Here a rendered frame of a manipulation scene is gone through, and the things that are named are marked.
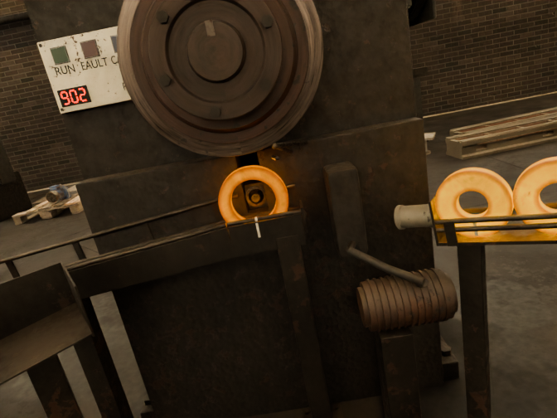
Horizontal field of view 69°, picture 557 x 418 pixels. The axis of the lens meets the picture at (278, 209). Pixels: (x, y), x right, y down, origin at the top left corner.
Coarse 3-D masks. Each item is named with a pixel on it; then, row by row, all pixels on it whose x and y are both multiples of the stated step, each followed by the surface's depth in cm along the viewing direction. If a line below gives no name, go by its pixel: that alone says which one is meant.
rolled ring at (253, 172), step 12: (240, 168) 104; (252, 168) 103; (264, 168) 103; (228, 180) 103; (240, 180) 103; (264, 180) 104; (276, 180) 104; (228, 192) 104; (276, 192) 105; (228, 204) 105; (276, 204) 106; (228, 216) 106; (240, 216) 109
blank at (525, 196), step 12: (528, 168) 80; (540, 168) 78; (552, 168) 77; (528, 180) 80; (540, 180) 78; (552, 180) 77; (516, 192) 82; (528, 192) 80; (516, 204) 82; (528, 204) 81; (540, 204) 81
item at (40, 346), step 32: (0, 288) 91; (32, 288) 95; (64, 288) 99; (0, 320) 92; (32, 320) 96; (64, 320) 93; (0, 352) 87; (32, 352) 84; (0, 384) 77; (32, 384) 86; (64, 384) 90; (64, 416) 91
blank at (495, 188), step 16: (448, 176) 90; (464, 176) 86; (480, 176) 84; (496, 176) 84; (448, 192) 89; (480, 192) 86; (496, 192) 84; (512, 192) 85; (448, 208) 90; (496, 208) 85; (512, 208) 83; (464, 224) 90; (480, 224) 88; (496, 224) 86
